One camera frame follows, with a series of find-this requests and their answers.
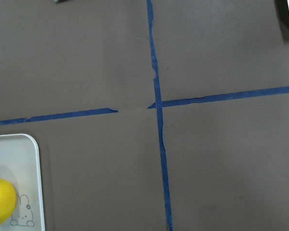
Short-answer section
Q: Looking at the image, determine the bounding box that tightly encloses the cream rabbit print tray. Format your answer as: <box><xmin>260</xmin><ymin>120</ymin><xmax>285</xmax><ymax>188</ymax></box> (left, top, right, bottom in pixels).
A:
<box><xmin>0</xmin><ymin>133</ymin><xmax>45</xmax><ymax>231</ymax></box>

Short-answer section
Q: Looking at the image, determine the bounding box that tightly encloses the yellow lemon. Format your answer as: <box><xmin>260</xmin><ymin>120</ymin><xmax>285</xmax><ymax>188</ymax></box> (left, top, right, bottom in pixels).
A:
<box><xmin>0</xmin><ymin>178</ymin><xmax>16</xmax><ymax>224</ymax></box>

